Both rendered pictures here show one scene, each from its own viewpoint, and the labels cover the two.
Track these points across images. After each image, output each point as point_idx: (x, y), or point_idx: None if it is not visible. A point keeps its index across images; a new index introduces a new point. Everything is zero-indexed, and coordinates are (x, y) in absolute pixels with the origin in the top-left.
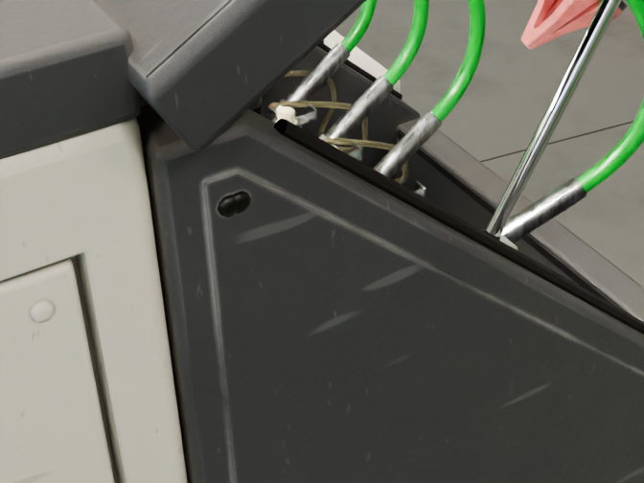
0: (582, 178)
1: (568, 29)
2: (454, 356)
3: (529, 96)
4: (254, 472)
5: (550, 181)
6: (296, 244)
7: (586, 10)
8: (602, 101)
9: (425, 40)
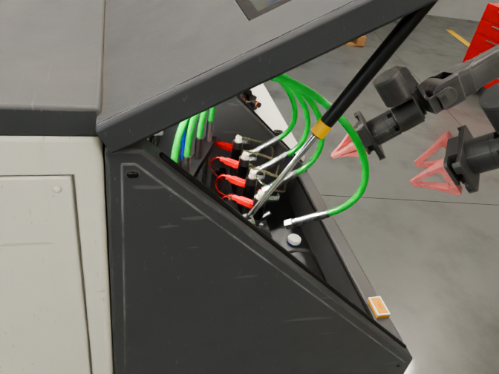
0: (329, 210)
1: (347, 155)
2: (217, 253)
3: (383, 178)
4: (131, 268)
5: (378, 212)
6: (155, 195)
7: (356, 151)
8: (411, 188)
9: None
